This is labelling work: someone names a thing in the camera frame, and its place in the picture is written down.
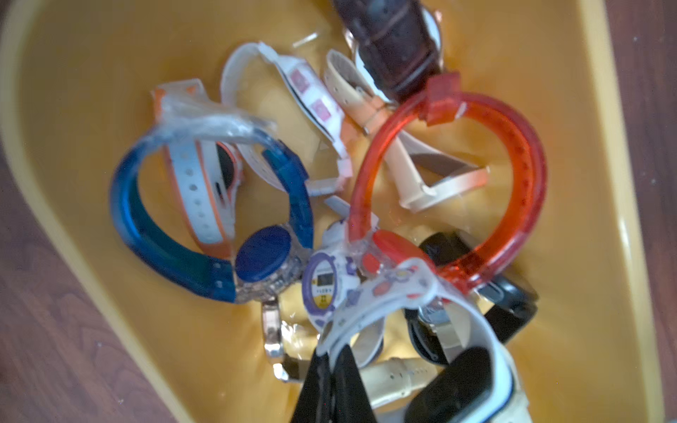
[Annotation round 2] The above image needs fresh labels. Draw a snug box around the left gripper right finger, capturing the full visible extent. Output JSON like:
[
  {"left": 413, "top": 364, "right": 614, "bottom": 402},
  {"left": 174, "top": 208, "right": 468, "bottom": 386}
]
[{"left": 333, "top": 345, "right": 377, "bottom": 423}]

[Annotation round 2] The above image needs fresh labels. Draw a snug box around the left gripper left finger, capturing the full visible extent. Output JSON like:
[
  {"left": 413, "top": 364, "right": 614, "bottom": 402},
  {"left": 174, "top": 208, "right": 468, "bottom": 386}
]
[{"left": 290, "top": 352, "right": 333, "bottom": 423}]

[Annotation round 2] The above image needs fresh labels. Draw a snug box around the clear white watch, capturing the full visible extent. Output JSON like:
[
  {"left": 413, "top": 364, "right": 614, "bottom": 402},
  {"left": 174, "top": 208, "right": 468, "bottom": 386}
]
[{"left": 301, "top": 196, "right": 385, "bottom": 368}]

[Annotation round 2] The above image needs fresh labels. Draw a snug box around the blue transparent watch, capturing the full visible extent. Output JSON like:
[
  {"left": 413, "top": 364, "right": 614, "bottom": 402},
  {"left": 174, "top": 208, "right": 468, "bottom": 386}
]
[{"left": 109, "top": 113, "right": 314, "bottom": 304}]

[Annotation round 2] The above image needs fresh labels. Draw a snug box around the pink orange watch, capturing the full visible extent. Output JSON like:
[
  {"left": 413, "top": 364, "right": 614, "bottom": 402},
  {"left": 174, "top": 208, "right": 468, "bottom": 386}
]
[{"left": 152, "top": 78, "right": 244, "bottom": 260}]

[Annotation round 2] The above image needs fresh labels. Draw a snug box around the red transparent watch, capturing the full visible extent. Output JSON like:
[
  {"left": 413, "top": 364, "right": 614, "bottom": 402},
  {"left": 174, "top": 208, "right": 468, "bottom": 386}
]
[{"left": 347, "top": 72, "right": 548, "bottom": 293}]

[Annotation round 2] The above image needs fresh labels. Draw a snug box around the dark brown strap watch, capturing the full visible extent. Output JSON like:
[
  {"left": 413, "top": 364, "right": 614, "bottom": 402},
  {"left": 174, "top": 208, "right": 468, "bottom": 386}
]
[{"left": 333, "top": 0, "right": 443, "bottom": 103}]

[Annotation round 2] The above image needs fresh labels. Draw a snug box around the white band watch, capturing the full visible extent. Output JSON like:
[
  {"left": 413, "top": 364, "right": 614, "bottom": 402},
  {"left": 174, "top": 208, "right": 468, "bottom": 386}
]
[{"left": 315, "top": 257, "right": 531, "bottom": 422}]

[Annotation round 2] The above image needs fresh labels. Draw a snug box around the yellow rectangular tray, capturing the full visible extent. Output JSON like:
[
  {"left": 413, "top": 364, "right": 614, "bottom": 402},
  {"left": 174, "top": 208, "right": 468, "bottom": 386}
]
[{"left": 1, "top": 1, "right": 665, "bottom": 422}]

